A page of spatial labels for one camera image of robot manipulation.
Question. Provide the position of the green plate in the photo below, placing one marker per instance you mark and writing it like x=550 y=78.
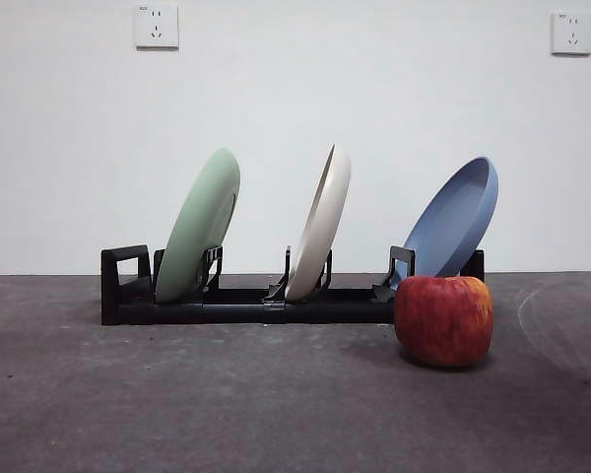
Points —
x=197 y=222

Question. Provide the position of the red apple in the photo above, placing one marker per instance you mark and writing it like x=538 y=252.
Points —
x=443 y=320

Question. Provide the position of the white wall socket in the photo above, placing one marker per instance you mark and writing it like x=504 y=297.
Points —
x=571 y=34
x=157 y=27

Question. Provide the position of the black plate rack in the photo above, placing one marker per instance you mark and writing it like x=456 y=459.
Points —
x=226 y=313

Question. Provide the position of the blue plate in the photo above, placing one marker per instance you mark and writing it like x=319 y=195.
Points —
x=453 y=222

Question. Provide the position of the cream plate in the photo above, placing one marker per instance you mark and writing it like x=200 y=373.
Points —
x=320 y=222

